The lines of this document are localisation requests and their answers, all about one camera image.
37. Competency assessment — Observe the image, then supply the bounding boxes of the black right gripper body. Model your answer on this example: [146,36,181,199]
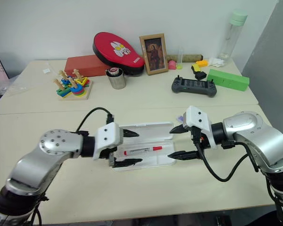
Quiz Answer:
[183,113,213,150]

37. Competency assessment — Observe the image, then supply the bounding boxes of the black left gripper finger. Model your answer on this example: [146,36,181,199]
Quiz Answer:
[122,129,140,139]
[113,158,143,169]

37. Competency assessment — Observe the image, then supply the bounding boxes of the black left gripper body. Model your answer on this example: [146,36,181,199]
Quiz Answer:
[100,128,126,168]

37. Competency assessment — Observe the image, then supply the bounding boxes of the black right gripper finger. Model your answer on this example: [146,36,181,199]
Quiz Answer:
[169,124,186,135]
[167,150,200,161]

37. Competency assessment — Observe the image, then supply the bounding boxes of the red capped white marker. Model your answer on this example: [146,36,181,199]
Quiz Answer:
[123,145,164,156]

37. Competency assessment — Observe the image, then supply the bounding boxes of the white plastic pencil case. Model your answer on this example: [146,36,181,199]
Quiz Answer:
[110,121,175,173]

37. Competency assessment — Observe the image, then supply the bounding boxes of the grey handheld game controller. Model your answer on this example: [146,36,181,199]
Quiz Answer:
[171,74,218,98]

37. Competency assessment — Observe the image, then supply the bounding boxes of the metal cup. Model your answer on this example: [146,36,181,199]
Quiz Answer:
[105,68,127,90]

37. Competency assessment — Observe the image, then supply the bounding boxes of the yellow black small tool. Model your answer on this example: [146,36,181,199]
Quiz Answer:
[191,64,208,81]

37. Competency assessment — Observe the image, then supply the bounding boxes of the green rectangular block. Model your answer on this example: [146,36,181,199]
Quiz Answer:
[207,68,250,92]

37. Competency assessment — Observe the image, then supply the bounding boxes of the clear tube green base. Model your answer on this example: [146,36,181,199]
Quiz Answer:
[176,46,185,70]

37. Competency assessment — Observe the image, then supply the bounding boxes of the brown cardboard tube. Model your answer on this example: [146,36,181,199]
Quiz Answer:
[166,54,204,64]

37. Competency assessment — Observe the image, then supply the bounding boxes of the wooden colourful stacking toy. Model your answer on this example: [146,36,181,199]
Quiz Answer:
[52,68,93,101]

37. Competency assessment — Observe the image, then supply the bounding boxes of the white crumpled cloth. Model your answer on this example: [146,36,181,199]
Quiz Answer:
[207,57,225,68]

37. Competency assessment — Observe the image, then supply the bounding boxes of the wooden framed portrait picture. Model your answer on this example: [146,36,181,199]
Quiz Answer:
[139,33,169,76]

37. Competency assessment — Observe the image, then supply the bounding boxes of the red rectangular box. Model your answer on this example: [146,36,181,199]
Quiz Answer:
[64,55,112,77]

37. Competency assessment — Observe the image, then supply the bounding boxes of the red black boxing pad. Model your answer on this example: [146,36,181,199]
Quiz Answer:
[92,32,146,77]

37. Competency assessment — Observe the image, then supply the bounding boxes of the clear bottle green lid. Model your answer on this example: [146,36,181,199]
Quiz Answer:
[217,8,249,60]

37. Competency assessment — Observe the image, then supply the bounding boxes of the clear plastic bag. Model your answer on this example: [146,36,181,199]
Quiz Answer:
[0,79,28,96]

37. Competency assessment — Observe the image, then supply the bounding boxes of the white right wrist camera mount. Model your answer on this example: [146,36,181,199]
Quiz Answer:
[183,105,218,150]

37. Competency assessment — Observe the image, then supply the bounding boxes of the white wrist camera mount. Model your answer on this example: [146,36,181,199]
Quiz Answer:
[183,105,218,150]
[93,122,124,161]

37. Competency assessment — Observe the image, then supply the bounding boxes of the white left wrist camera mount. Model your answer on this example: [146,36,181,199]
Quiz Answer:
[93,122,124,161]

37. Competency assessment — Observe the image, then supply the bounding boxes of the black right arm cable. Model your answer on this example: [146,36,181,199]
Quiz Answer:
[193,131,260,182]

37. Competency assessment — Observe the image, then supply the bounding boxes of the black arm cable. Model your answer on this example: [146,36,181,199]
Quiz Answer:
[75,107,116,133]
[193,131,260,182]

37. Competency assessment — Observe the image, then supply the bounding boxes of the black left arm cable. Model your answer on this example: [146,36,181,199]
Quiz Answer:
[75,107,116,133]

